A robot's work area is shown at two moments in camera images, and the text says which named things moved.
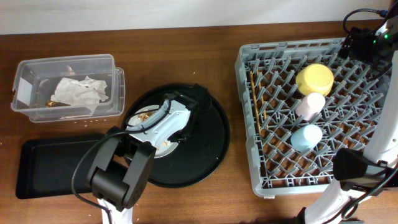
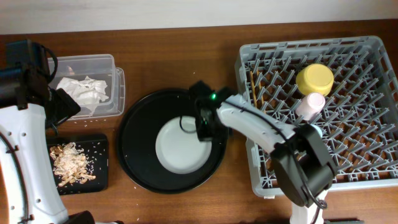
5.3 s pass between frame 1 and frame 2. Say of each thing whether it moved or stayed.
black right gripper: moved
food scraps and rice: moved
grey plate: moved
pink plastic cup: stayed
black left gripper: moved
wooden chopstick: stayed
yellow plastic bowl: stayed
